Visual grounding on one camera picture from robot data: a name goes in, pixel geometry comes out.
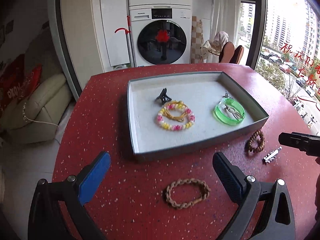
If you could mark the small silver ornament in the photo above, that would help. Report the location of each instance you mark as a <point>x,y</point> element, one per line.
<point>226,97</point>

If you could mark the red embroidered pillow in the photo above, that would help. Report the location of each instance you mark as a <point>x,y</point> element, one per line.
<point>27,85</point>

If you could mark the red window decal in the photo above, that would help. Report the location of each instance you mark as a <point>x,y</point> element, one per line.
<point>300,55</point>

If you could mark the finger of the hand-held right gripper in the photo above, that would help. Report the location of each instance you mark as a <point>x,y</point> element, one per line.
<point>295,141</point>
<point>310,134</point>

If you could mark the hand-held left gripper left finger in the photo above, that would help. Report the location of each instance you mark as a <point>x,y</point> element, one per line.
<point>93,177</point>

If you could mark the green bangle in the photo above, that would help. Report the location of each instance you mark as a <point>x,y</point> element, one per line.
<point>221,116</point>

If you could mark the white washing machine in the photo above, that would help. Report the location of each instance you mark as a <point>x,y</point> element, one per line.
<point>162,30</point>

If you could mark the cream leather sofa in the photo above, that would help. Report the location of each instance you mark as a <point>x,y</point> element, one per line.
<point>40,110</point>

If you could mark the black hair claw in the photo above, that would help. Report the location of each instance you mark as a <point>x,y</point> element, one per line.
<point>163,97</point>

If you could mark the white curtain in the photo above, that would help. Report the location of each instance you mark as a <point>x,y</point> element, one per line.
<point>226,7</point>

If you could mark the silver hair clip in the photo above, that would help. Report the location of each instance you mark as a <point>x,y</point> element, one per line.
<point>272,156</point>

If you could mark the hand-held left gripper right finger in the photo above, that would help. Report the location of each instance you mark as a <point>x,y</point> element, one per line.
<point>226,173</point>

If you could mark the white cloth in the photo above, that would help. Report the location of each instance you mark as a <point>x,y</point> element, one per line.
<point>220,40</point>

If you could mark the grey tray box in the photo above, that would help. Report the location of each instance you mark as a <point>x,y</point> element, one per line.
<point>200,132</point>

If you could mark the brown chair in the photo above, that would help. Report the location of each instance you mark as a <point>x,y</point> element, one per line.
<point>239,55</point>
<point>227,53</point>

